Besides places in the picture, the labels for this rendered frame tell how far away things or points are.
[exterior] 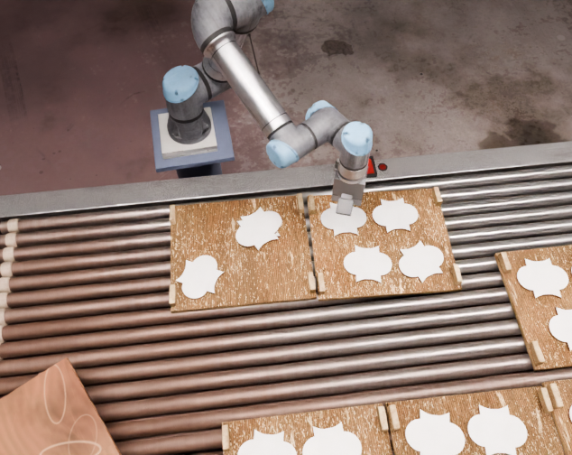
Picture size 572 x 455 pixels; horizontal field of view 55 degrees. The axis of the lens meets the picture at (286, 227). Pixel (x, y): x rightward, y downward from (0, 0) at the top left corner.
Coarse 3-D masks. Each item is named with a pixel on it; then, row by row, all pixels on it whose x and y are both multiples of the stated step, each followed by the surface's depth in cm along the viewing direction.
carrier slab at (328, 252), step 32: (384, 192) 174; (416, 192) 174; (320, 224) 168; (416, 224) 168; (320, 256) 162; (448, 256) 162; (352, 288) 157; (384, 288) 157; (416, 288) 157; (448, 288) 157
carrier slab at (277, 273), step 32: (192, 224) 168; (224, 224) 168; (288, 224) 168; (192, 256) 162; (224, 256) 162; (256, 256) 162; (288, 256) 162; (224, 288) 157; (256, 288) 157; (288, 288) 157
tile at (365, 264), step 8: (360, 248) 163; (368, 248) 163; (376, 248) 163; (352, 256) 161; (360, 256) 161; (368, 256) 161; (376, 256) 161; (384, 256) 161; (344, 264) 160; (352, 264) 160; (360, 264) 160; (368, 264) 160; (376, 264) 160; (384, 264) 160; (352, 272) 159; (360, 272) 159; (368, 272) 159; (376, 272) 159; (384, 272) 159; (360, 280) 158; (368, 280) 158; (376, 280) 157
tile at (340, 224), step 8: (336, 208) 170; (328, 216) 168; (336, 216) 168; (344, 216) 168; (352, 216) 168; (360, 216) 168; (328, 224) 167; (336, 224) 167; (344, 224) 167; (352, 224) 167; (360, 224) 167; (336, 232) 165; (344, 232) 166; (352, 232) 165
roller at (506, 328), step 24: (384, 336) 152; (408, 336) 152; (432, 336) 152; (456, 336) 152; (480, 336) 153; (168, 360) 149; (192, 360) 148; (216, 360) 148; (240, 360) 149; (264, 360) 149; (288, 360) 150; (0, 384) 145
